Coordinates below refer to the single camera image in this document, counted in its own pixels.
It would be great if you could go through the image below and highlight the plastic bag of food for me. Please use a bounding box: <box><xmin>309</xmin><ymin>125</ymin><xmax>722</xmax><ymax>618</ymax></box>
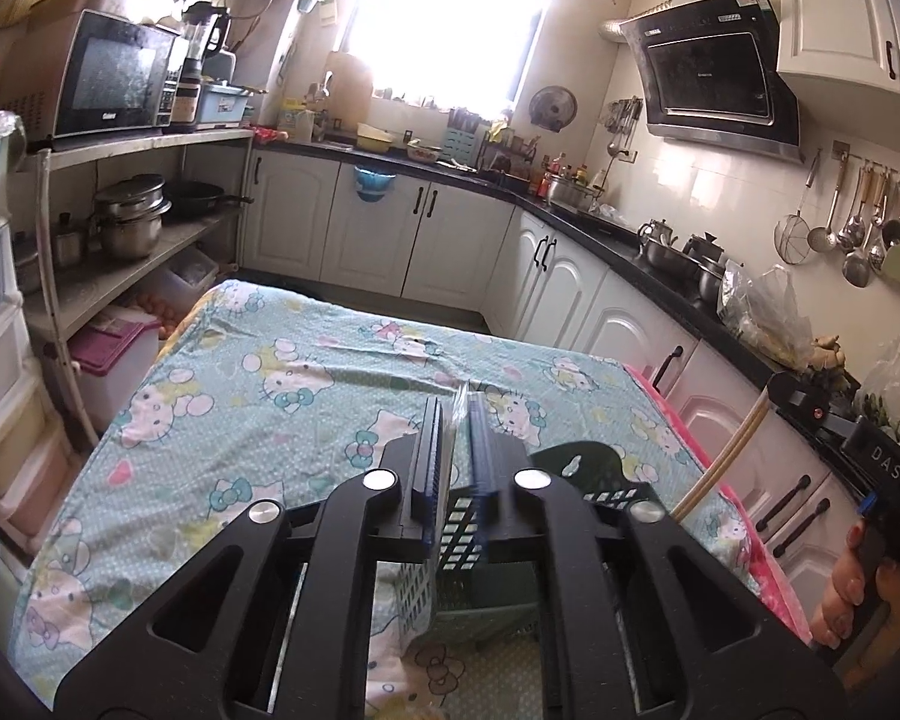
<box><xmin>717</xmin><ymin>260</ymin><xmax>813</xmax><ymax>372</ymax></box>

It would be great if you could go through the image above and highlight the dark green utensil basket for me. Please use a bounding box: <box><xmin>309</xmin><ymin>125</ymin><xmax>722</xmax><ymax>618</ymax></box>
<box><xmin>395</xmin><ymin>437</ymin><xmax>667</xmax><ymax>649</ymax></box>

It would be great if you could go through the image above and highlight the hanging strainer ladle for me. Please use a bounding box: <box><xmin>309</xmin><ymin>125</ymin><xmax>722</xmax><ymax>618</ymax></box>
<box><xmin>772</xmin><ymin>148</ymin><xmax>823</xmax><ymax>265</ymax></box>

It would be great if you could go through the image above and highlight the blue hanging basket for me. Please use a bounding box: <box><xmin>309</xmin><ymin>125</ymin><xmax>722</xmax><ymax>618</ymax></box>
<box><xmin>354</xmin><ymin>166</ymin><xmax>397</xmax><ymax>203</ymax></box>

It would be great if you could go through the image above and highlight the wall fan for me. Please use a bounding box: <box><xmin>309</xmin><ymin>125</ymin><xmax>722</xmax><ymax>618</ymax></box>
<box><xmin>528</xmin><ymin>85</ymin><xmax>578</xmax><ymax>133</ymax></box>

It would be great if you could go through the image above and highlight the hello kitty tablecloth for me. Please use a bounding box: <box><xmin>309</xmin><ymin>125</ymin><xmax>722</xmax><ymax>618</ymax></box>
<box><xmin>5</xmin><ymin>278</ymin><xmax>760</xmax><ymax>720</ymax></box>

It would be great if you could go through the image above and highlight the hanging steel ladle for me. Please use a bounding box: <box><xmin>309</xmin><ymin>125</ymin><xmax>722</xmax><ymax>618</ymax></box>
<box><xmin>808</xmin><ymin>153</ymin><xmax>848</xmax><ymax>254</ymax></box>

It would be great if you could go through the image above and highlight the black microwave oven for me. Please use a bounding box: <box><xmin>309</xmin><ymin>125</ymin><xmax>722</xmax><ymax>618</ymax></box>
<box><xmin>0</xmin><ymin>8</ymin><xmax>191</xmax><ymax>152</ymax></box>

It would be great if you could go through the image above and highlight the metal shelf rack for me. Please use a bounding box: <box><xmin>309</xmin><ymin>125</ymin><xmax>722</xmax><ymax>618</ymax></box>
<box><xmin>22</xmin><ymin>128</ymin><xmax>253</xmax><ymax>445</ymax></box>

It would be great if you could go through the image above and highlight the black range hood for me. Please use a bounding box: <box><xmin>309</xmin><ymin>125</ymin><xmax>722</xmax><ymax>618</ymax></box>
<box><xmin>619</xmin><ymin>0</ymin><xmax>802</xmax><ymax>163</ymax></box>

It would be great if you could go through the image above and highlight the stainless steel pot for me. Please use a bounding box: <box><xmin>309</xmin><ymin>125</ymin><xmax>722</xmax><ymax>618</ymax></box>
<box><xmin>94</xmin><ymin>174</ymin><xmax>172</xmax><ymax>262</ymax></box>

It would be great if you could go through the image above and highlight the pink lidded storage box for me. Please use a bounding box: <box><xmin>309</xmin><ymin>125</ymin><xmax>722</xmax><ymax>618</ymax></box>
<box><xmin>68</xmin><ymin>305</ymin><xmax>160</xmax><ymax>434</ymax></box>

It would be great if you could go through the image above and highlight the pink towel blanket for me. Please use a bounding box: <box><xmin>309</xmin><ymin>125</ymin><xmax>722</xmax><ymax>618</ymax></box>
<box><xmin>622</xmin><ymin>366</ymin><xmax>809</xmax><ymax>642</ymax></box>

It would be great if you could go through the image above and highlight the white upper cabinet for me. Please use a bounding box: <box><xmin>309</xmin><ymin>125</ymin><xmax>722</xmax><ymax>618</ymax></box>
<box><xmin>777</xmin><ymin>0</ymin><xmax>900</xmax><ymax>130</ymax></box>

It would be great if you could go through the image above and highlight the bamboo chopstick pair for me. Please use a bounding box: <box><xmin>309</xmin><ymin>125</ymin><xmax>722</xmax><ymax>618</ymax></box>
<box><xmin>430</xmin><ymin>382</ymin><xmax>470</xmax><ymax>566</ymax></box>
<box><xmin>671</xmin><ymin>388</ymin><xmax>770</xmax><ymax>522</ymax></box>

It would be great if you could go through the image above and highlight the person right hand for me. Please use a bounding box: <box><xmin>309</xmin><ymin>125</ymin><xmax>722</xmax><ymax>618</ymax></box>
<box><xmin>809</xmin><ymin>520</ymin><xmax>900</xmax><ymax>691</ymax></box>

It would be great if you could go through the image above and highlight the black blender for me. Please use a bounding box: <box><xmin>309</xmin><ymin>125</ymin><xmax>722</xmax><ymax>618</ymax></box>
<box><xmin>170</xmin><ymin>0</ymin><xmax>230</xmax><ymax>132</ymax></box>

